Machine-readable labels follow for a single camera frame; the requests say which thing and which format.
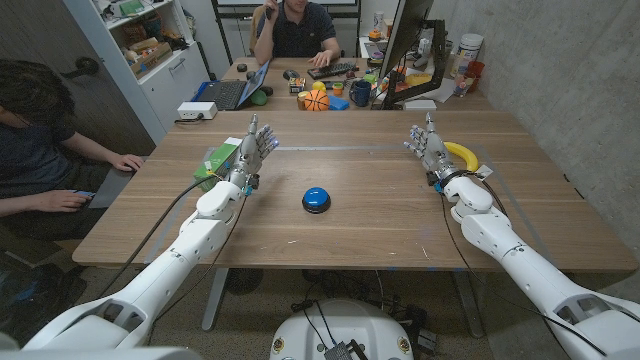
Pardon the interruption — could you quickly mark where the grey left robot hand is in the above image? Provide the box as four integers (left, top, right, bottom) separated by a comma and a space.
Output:
228, 113, 280, 188

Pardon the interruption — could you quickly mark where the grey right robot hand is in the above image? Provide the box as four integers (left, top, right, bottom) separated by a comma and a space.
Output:
403, 112, 464, 185

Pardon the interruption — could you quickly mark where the yellow toy banana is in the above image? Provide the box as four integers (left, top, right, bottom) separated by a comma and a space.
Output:
443, 141, 480, 173

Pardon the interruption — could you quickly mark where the green cardboard box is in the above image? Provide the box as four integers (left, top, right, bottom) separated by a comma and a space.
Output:
193, 136, 243, 193

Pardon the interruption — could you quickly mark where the white power strip box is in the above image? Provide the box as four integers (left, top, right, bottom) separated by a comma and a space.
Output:
176, 101, 219, 121

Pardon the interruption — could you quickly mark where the blue push button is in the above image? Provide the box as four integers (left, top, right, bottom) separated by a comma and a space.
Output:
301, 186, 332, 215

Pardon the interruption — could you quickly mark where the orange toy basketball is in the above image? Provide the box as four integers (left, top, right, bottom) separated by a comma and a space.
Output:
303, 89, 331, 112

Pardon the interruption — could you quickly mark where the cardboard box on shelf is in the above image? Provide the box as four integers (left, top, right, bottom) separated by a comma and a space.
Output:
128, 41, 174, 81

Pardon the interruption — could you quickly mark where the black laptop with blue lid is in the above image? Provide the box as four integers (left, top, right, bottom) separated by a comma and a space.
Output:
191, 59, 272, 112

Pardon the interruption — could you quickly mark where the black monitor stand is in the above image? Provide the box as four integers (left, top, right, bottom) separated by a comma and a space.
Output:
381, 18, 447, 107

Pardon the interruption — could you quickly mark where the red cup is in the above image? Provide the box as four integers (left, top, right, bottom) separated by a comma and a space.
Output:
465, 60, 486, 93

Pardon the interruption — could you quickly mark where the dark blue mug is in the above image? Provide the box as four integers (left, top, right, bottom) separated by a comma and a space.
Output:
348, 79, 373, 108

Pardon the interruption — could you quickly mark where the white plastic canister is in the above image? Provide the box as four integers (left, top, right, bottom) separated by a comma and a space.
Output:
449, 33, 485, 79

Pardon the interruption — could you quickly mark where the black keyboard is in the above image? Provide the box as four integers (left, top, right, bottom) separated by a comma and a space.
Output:
306, 61, 358, 81

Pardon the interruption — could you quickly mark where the black computer monitor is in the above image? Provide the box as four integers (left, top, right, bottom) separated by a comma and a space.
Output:
378, 0, 435, 80

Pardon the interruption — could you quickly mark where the person in dark polo shirt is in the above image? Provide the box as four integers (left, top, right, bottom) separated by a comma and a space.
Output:
253, 0, 342, 69

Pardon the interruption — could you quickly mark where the white shelf cabinet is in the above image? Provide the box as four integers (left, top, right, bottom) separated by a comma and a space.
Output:
62, 0, 211, 144

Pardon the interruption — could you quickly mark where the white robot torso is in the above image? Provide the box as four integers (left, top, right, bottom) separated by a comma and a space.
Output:
269, 298, 415, 360

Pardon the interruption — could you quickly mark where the person in dark t-shirt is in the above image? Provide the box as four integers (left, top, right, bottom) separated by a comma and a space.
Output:
0, 58, 146, 241

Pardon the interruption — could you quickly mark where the black backpack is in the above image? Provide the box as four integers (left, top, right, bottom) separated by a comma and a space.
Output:
0, 259, 89, 347

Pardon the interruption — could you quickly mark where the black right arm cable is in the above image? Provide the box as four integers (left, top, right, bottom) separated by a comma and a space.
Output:
432, 169, 609, 357

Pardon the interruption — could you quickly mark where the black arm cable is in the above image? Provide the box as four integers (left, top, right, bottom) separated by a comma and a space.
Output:
432, 169, 609, 357
93, 173, 221, 300

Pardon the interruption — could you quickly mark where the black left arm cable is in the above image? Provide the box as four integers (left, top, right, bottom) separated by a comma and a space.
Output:
93, 173, 221, 300

